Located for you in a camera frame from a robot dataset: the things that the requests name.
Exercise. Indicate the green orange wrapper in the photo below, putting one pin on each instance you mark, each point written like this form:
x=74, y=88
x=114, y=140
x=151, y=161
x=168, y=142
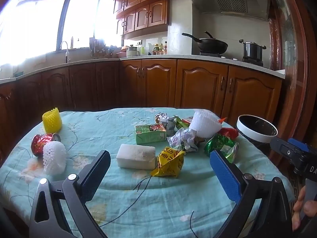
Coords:
x=182, y=123

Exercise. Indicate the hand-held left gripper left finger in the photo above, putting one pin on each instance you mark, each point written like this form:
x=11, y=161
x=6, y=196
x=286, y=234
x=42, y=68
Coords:
x=96, y=171

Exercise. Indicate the gas stove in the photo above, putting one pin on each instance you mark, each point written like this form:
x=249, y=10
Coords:
x=210, y=53

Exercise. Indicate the wooden upper cabinets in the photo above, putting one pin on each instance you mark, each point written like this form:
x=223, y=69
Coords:
x=141, y=10

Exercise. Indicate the large white foam fruit net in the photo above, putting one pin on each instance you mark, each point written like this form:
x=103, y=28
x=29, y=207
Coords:
x=204, y=124

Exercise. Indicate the crumpled silver foil wrapper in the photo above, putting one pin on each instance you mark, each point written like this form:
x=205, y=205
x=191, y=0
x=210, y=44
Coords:
x=161, y=117

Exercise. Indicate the person's right hand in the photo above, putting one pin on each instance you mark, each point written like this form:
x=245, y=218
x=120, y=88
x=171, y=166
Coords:
x=297, y=213

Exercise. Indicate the small white foam fruit net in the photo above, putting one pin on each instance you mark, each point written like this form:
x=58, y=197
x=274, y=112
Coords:
x=54, y=157

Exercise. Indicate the wooden lower cabinets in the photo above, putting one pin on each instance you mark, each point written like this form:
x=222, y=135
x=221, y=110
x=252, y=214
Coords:
x=158, y=84

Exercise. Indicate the white paper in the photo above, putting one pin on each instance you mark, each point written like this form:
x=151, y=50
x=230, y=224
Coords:
x=182, y=138

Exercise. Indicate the green juice carton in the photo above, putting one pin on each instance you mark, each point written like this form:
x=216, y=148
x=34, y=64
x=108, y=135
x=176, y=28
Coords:
x=148, y=133

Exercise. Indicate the black wok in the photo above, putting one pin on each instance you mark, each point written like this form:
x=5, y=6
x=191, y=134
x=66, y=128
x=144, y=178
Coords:
x=213, y=45

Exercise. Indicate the wooden cabinets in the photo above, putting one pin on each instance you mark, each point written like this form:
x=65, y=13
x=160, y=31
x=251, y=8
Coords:
x=141, y=10
x=158, y=84

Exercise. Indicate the wooden door frame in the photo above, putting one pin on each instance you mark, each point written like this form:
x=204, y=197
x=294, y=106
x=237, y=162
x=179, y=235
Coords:
x=289, y=54

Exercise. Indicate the green juice pouch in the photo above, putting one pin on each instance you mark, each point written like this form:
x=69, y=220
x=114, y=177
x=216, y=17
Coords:
x=221, y=146

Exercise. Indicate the white round trash bin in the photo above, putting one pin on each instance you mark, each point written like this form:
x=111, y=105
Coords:
x=255, y=135

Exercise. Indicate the red drink can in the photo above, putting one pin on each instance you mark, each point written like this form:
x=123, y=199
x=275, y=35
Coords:
x=40, y=143

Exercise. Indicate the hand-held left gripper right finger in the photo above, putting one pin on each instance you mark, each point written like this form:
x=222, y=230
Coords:
x=225, y=176

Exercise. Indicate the curved kitchen faucet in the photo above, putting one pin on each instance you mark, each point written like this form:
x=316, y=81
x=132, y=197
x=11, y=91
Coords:
x=66, y=52

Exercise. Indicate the green bottle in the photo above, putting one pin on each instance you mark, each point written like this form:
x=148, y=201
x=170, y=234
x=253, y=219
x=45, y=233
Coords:
x=143, y=51

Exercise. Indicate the sauce bottle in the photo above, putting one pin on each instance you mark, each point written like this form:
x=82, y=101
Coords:
x=156, y=49
x=165, y=48

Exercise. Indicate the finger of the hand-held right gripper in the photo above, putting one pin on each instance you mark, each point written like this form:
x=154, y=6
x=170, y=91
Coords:
x=298, y=143
x=287, y=153

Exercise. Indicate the speckled stone countertop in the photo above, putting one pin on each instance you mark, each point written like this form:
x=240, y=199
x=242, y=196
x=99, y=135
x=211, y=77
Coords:
x=81, y=62

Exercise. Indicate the kitchen window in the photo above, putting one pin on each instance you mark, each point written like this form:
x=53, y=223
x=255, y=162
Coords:
x=44, y=22

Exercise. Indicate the yellow snack wrapper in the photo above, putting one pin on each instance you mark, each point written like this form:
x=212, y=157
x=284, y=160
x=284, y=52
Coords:
x=169, y=163

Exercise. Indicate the red snack bag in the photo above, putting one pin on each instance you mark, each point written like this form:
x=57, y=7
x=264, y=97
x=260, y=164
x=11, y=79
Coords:
x=229, y=132

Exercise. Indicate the white foam block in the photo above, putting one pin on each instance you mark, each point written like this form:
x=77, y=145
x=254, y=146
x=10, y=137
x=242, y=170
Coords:
x=135, y=156

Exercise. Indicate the crumpled white drink carton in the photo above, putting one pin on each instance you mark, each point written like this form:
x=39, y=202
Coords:
x=171, y=126

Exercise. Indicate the yellow foam fruit net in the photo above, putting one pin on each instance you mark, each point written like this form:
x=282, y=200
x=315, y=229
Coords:
x=52, y=120

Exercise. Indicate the utensil rack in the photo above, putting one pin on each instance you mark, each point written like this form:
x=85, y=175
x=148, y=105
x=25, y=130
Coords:
x=95, y=48

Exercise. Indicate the floral teal tablecloth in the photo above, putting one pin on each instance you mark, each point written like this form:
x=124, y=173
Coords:
x=123, y=195

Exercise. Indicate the white electric kettle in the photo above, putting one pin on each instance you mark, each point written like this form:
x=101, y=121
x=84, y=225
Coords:
x=131, y=51

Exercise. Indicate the steel cooking pot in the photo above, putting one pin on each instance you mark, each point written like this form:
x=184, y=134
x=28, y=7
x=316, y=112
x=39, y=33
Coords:
x=252, y=50

